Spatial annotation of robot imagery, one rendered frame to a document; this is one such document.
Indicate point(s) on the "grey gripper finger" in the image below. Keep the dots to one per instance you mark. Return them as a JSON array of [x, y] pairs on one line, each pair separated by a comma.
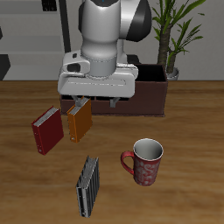
[[114, 102], [78, 101]]

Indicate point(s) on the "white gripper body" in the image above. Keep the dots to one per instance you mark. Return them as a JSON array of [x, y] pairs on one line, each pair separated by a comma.
[[96, 84]]

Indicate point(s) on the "orange book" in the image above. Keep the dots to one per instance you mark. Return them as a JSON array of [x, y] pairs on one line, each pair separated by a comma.
[[80, 120]]

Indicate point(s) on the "dark brown desk caddy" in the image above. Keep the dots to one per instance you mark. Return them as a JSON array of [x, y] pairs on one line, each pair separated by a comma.
[[145, 93]]

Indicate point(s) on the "red book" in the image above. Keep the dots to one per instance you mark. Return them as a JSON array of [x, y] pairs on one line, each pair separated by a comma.
[[48, 130]]

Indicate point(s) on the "black and grey striped book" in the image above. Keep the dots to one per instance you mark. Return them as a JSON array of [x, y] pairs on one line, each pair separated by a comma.
[[88, 186]]

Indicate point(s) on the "red patterned mug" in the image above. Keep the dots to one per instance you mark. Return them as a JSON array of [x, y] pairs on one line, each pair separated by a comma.
[[144, 162]]

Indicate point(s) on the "white shelf unit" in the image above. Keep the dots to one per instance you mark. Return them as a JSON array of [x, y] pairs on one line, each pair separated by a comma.
[[30, 26]]

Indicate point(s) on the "green pot plant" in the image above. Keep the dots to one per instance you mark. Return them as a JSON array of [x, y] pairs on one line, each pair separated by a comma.
[[172, 35]]

